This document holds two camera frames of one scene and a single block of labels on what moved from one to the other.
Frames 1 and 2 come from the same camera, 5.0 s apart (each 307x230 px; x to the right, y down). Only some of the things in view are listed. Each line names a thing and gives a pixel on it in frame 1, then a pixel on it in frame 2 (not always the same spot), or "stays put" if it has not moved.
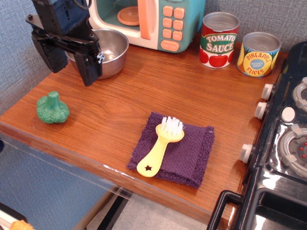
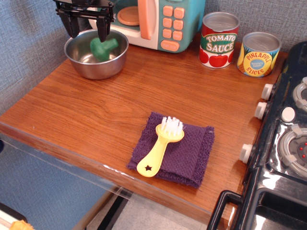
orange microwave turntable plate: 129,15 stays put
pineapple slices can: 258,55 stays put
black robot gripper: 65,23 -> 102,9
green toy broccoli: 50,110 -> 101,50
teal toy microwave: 170,26 stays put
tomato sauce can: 219,32 stays put
